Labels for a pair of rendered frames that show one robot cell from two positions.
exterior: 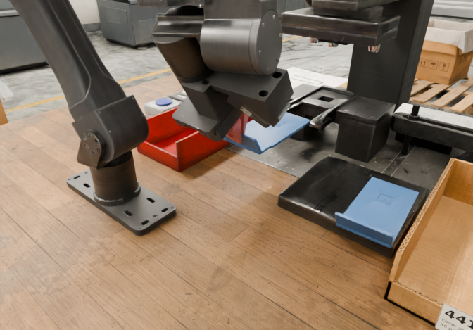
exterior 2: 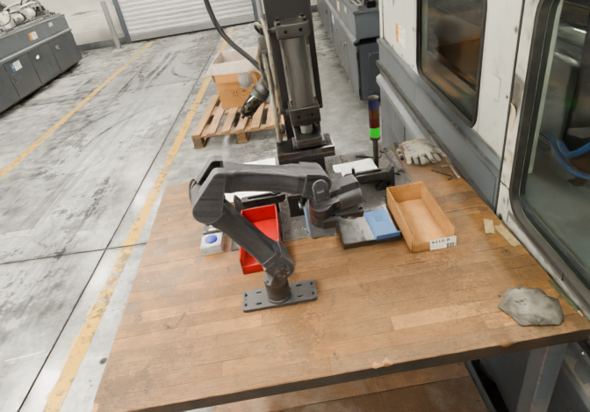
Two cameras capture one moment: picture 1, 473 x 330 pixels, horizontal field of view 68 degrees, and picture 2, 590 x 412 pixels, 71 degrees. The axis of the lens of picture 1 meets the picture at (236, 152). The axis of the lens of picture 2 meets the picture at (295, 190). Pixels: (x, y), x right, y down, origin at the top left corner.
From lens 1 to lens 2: 82 cm
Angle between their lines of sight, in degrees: 34
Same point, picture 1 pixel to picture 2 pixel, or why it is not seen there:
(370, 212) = (380, 227)
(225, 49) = (351, 201)
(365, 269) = (398, 249)
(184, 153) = not seen: hidden behind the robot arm
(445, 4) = (197, 19)
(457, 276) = (420, 231)
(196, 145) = not seen: hidden behind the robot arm
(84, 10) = not seen: outside the picture
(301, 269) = (382, 263)
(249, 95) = (356, 212)
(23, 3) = (233, 227)
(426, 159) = (365, 190)
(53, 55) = (250, 242)
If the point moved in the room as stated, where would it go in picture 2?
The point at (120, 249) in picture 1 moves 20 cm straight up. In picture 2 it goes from (319, 308) to (308, 249)
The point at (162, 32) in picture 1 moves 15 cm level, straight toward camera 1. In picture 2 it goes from (320, 206) to (380, 221)
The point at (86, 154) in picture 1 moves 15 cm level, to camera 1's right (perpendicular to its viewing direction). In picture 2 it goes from (278, 279) to (320, 247)
